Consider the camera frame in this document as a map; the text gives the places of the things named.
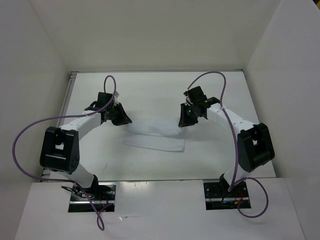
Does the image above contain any white skirt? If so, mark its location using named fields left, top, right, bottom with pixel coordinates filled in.
left=123, top=118, right=185, bottom=153

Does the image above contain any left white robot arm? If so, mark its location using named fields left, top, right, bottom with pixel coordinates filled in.
left=39, top=92, right=132, bottom=200

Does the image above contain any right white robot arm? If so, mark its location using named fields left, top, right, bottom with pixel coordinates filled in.
left=178, top=86, right=275, bottom=197

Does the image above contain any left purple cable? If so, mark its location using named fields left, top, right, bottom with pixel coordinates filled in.
left=12, top=75, right=118, bottom=231

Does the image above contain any purple cable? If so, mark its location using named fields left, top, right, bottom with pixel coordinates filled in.
left=12, top=75, right=118, bottom=231
left=186, top=71, right=270, bottom=218

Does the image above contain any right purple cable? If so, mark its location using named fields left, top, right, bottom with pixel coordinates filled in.
left=186, top=71, right=270, bottom=218

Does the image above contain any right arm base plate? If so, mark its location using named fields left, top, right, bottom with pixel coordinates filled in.
left=203, top=180, right=251, bottom=211

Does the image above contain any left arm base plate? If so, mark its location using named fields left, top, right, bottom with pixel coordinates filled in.
left=62, top=181, right=117, bottom=213

